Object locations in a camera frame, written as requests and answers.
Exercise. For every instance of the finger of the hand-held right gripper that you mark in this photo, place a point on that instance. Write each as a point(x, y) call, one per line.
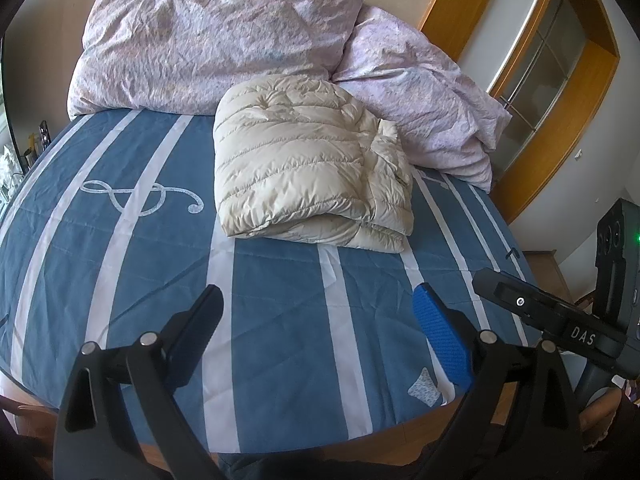
point(520, 302)

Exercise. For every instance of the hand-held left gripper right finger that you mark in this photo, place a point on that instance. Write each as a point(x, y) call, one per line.
point(442, 335)

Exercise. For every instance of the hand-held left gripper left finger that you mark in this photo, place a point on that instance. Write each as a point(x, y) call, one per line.
point(192, 340)

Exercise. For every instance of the cream quilted down jacket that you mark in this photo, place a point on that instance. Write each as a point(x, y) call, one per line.
point(290, 160)

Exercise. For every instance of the person's right hand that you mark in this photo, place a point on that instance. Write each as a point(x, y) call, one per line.
point(604, 419)

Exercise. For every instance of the wooden bedside table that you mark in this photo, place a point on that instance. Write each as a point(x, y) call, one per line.
point(550, 272)

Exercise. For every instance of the blue white striped bedsheet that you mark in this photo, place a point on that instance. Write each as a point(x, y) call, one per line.
point(150, 270)

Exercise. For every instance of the pink floral pillow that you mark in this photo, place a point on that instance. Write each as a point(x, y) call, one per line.
point(210, 40)
point(425, 105)

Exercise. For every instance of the flat screen television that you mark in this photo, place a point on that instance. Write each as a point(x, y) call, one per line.
point(14, 140)

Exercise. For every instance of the white wall socket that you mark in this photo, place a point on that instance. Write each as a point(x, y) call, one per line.
point(579, 154)

